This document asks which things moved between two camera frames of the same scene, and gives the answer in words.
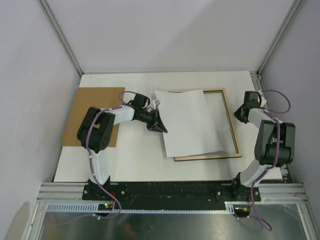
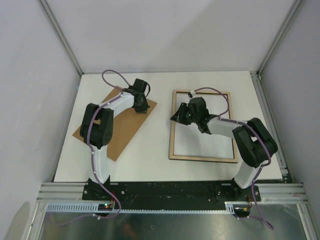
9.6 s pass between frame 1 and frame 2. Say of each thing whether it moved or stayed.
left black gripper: moved
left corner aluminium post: stayed
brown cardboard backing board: moved
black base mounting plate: stayed
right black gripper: moved
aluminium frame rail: stayed
